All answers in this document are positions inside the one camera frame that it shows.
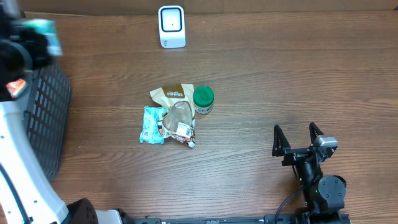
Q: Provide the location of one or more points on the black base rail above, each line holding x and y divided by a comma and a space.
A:
267, 219

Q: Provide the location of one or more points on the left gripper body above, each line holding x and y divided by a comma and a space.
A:
23, 45

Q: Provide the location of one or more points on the brown PanTree snack bag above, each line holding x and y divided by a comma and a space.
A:
178, 122

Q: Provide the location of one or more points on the teal gum packet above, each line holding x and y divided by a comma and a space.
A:
48, 29

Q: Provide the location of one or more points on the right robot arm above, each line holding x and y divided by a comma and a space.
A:
323, 194

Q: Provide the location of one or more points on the grey plastic shopping basket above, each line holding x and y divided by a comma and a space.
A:
45, 105

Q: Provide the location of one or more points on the white barcode scanner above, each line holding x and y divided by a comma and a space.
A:
172, 27

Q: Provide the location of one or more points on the green lid jar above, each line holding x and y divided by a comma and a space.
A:
203, 98

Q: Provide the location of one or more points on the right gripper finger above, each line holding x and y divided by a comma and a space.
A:
315, 134
281, 144

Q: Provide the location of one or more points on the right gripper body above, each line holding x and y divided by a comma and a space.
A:
293, 155

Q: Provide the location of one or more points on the teal tissue packet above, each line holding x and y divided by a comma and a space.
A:
150, 132

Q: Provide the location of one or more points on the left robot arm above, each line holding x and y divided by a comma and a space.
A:
26, 193

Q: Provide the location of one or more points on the orange snack packet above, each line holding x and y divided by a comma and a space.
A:
17, 87

